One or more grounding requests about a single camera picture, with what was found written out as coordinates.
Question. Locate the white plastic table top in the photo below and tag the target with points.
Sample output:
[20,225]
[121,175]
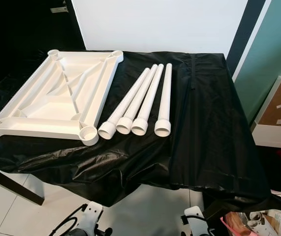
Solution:
[56,110]

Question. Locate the black door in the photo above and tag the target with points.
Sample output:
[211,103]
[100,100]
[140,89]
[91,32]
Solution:
[22,29]

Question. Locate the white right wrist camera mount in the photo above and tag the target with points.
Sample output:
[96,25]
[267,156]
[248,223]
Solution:
[193,217]

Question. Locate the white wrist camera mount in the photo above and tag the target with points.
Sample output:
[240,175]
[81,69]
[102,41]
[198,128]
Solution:
[93,215]
[193,217]

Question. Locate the black plastic table cover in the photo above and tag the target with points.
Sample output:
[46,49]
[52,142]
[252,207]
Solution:
[209,128]

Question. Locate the brown white cardboard box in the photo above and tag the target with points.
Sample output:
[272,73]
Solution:
[280,110]

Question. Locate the white plastic table leg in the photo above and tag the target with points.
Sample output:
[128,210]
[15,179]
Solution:
[149,98]
[166,98]
[138,98]
[126,101]

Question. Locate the dark wooden table leg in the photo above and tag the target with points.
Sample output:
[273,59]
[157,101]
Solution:
[22,191]

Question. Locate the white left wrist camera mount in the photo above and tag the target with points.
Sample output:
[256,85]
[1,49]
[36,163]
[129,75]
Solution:
[93,215]

